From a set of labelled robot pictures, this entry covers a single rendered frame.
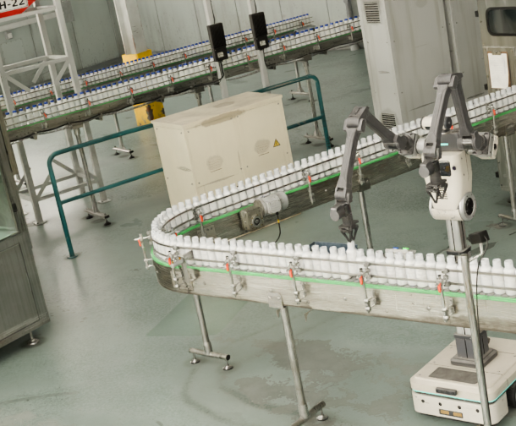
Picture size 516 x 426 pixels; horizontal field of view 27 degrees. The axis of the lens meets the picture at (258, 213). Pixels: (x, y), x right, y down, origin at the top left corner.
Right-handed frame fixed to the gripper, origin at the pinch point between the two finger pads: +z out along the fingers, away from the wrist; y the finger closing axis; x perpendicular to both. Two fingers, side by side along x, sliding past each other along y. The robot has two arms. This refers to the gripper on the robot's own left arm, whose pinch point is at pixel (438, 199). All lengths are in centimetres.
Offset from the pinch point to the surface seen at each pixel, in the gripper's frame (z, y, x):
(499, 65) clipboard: 10, 375, 154
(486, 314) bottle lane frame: 50, -20, -29
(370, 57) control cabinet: 22, 526, 384
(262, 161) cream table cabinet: 72, 301, 370
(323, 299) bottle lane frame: 51, -20, 67
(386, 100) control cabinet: 70, 521, 370
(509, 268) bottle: 27, -16, -42
